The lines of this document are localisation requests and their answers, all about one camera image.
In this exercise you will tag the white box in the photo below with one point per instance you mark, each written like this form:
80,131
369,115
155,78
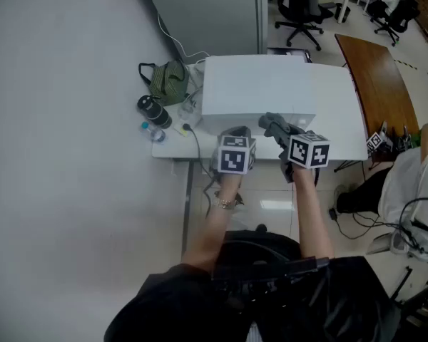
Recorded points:
253,87

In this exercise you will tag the black water bottle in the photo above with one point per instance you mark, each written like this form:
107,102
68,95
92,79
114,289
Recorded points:
153,110

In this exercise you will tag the black waste bin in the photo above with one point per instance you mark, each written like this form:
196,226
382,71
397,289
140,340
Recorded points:
343,13

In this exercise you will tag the brown wooden table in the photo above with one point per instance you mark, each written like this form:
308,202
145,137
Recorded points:
378,77

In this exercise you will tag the black office chair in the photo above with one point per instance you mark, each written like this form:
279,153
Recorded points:
399,16
296,2

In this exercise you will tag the grey metal cabinet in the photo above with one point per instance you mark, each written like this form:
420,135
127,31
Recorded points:
214,13

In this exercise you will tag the person's left forearm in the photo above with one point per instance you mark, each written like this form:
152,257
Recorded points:
214,230

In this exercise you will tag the gold wrist watch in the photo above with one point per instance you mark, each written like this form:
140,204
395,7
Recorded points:
225,203

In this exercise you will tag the person's black shirt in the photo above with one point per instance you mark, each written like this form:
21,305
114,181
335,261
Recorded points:
185,308

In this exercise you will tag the green striped bag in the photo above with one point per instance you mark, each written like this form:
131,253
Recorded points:
167,84

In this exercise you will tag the black stool seat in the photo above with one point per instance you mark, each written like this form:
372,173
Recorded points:
289,52

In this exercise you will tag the person's right forearm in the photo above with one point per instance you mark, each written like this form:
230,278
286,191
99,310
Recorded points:
312,212

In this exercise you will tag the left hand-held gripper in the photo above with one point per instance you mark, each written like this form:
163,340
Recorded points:
232,159

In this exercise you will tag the green plant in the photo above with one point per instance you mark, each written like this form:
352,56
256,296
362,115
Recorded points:
417,139

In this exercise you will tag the clear bottle with blue cap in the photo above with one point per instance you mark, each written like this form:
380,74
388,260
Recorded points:
154,133

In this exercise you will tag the grey wiping cloth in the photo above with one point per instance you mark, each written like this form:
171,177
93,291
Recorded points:
269,121

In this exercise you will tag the black chest harness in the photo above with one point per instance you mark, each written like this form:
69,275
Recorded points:
271,273

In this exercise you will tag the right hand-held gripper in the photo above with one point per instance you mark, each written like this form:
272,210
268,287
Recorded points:
308,151

